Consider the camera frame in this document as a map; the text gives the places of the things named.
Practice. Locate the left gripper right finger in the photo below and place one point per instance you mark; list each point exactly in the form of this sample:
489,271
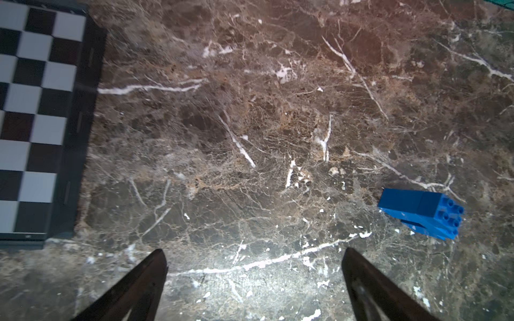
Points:
372,293

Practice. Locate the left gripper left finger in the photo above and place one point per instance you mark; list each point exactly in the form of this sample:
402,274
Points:
136,296

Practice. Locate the long blue lego brick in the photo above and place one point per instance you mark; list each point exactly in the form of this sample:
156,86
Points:
433,214

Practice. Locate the checkerboard calibration board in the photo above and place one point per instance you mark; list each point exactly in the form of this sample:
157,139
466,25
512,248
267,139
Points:
51,62

